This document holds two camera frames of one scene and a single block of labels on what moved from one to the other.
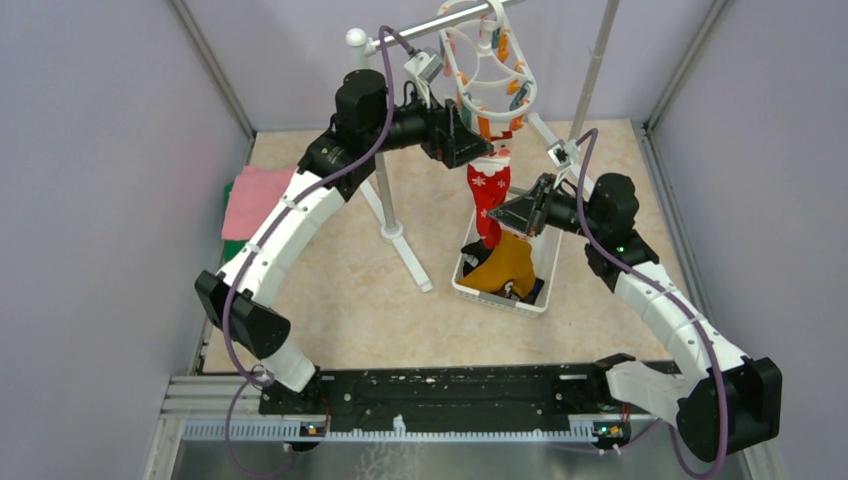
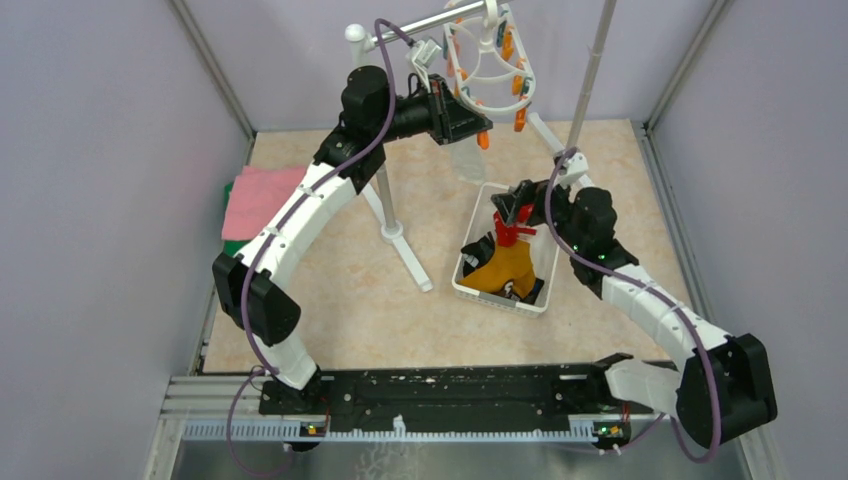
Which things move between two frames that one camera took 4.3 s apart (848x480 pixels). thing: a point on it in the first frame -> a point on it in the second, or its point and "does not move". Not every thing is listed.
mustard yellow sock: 511,261 does not move
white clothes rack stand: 362,42 does not move
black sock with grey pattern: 474,254 does not move
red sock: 487,183 -> 507,234
